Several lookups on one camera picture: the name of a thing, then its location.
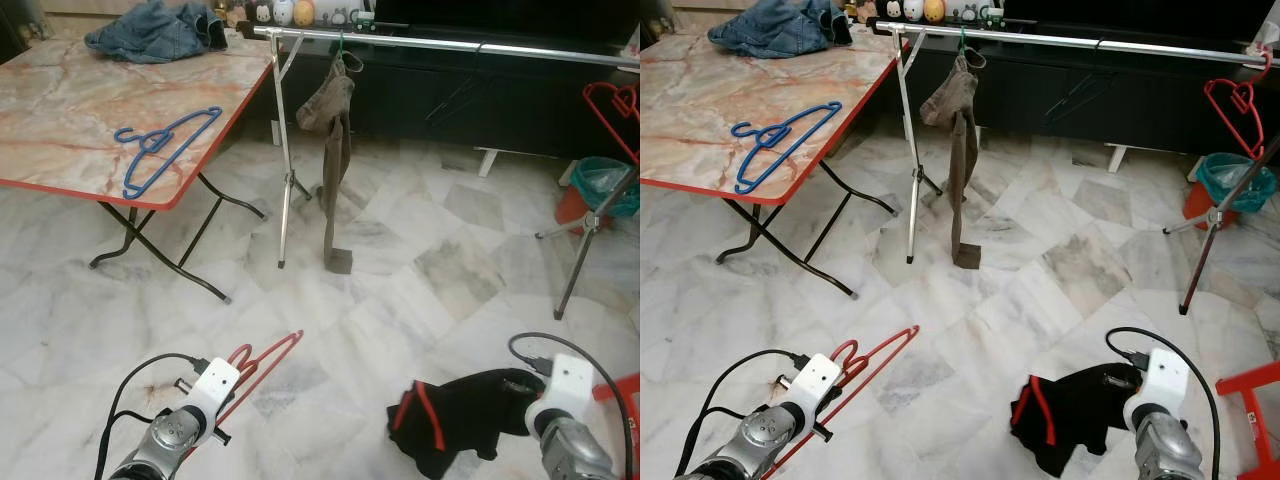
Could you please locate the black garment with red stripes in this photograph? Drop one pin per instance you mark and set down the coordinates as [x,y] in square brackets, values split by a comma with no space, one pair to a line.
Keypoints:
[460,420]
[1075,415]

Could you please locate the red plastic clothes hanger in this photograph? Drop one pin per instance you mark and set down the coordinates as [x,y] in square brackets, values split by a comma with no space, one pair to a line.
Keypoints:
[245,365]
[624,97]
[1243,92]
[852,360]

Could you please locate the blue plastic clothes hanger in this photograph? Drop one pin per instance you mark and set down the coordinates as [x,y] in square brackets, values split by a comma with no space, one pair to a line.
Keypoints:
[770,137]
[152,142]

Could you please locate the green clothes hanger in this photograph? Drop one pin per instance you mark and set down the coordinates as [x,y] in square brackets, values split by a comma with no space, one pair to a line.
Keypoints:
[342,48]
[963,42]

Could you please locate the orange waste bin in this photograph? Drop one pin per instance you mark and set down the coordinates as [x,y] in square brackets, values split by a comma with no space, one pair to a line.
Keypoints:
[572,212]
[1198,207]

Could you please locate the teal plastic bin liner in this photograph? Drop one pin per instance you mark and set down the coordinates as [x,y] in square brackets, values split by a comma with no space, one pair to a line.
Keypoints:
[1235,180]
[605,185]

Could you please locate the black TV console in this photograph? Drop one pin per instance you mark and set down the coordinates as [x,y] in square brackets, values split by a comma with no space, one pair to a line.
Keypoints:
[450,100]
[1080,95]

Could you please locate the silver metal clothes rack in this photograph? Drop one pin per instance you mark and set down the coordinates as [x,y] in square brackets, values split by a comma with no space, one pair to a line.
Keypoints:
[450,46]
[1050,40]

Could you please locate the blue denim garment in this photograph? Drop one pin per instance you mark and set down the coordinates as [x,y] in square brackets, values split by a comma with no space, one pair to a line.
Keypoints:
[775,30]
[150,35]

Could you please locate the yellow orange egg figurine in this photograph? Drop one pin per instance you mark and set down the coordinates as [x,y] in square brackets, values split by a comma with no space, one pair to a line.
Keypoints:
[304,12]
[934,10]

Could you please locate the black and white figurine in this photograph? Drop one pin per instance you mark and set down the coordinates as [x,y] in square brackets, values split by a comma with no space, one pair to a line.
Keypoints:
[261,14]
[893,10]

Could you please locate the white egg figurine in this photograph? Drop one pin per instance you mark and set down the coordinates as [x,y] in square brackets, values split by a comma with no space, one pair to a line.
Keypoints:
[283,12]
[913,9]

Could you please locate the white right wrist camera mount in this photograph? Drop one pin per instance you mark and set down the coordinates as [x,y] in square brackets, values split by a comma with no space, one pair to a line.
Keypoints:
[565,385]
[1160,380]

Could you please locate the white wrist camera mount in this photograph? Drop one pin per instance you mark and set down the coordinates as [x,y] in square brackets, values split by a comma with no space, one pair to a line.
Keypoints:
[1160,380]
[565,385]
[215,385]
[812,385]

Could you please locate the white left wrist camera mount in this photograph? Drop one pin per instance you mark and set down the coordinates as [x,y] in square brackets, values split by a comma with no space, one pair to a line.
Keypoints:
[812,385]
[215,385]

